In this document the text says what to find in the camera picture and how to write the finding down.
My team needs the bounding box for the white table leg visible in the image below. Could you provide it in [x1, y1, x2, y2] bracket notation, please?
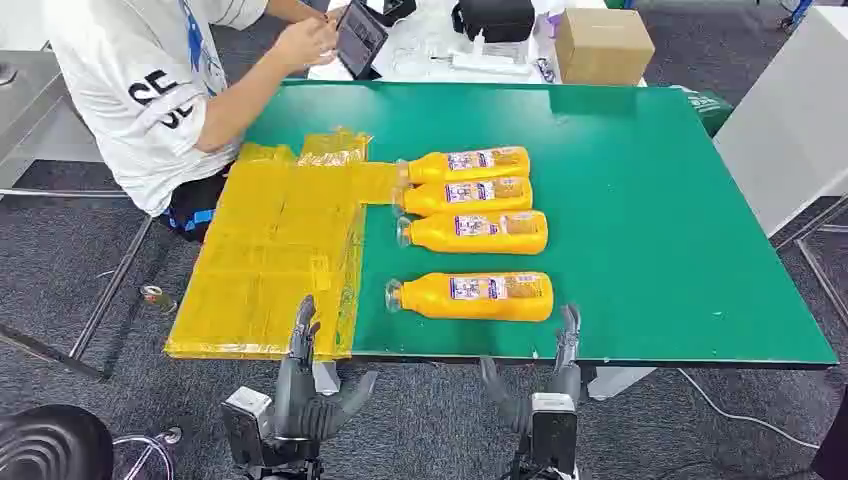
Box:
[586, 366, 657, 402]
[311, 360, 342, 397]

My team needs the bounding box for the black bag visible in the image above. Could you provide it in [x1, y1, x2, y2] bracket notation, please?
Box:
[451, 0, 536, 44]

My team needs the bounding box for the white back table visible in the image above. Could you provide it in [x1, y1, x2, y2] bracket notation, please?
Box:
[307, 0, 647, 87]

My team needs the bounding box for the white flat box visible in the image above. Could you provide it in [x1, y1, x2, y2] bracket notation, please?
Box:
[450, 49, 533, 76]

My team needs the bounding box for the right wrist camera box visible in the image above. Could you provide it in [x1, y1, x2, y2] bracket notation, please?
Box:
[529, 392, 579, 475]

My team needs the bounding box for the small bottle on floor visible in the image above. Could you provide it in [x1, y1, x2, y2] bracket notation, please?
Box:
[140, 284, 179, 314]

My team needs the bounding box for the yellow plastic sheet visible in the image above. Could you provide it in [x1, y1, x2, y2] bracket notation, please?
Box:
[164, 129, 407, 362]

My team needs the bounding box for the person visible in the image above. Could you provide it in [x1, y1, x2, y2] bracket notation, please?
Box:
[42, 0, 349, 243]

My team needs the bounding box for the brown cardboard box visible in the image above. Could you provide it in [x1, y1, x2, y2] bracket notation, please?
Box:
[555, 7, 656, 87]

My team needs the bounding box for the metal floor frame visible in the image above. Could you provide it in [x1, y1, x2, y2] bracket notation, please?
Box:
[773, 195, 848, 326]

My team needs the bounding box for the black round stool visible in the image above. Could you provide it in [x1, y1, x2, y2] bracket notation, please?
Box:
[0, 404, 183, 480]

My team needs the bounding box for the white slanted panel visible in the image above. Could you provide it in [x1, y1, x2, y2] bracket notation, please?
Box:
[712, 6, 848, 238]

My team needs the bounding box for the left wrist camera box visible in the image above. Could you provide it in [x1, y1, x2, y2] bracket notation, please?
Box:
[220, 386, 274, 468]

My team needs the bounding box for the white floor cable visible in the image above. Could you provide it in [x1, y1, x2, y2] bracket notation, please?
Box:
[675, 367, 823, 452]

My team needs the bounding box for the orange drink bottle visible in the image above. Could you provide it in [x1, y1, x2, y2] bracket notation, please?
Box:
[384, 271, 555, 324]
[396, 209, 549, 256]
[396, 146, 531, 185]
[392, 176, 534, 219]

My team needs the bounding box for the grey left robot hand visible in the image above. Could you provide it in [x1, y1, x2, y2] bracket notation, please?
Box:
[271, 294, 379, 443]

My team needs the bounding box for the green table mat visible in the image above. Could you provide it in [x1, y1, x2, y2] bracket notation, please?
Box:
[245, 80, 839, 369]

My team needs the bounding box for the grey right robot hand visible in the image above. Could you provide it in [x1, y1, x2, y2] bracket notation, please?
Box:
[480, 304, 583, 435]

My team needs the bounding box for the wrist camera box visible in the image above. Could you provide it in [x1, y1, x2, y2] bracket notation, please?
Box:
[220, 386, 274, 468]
[529, 392, 579, 475]

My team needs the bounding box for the green crate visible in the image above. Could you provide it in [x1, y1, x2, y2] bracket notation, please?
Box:
[669, 84, 735, 138]

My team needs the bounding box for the black tablet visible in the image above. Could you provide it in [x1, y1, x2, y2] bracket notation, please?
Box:
[334, 0, 390, 81]

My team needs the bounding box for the steel side table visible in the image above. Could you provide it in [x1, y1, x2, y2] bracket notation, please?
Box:
[0, 49, 155, 380]

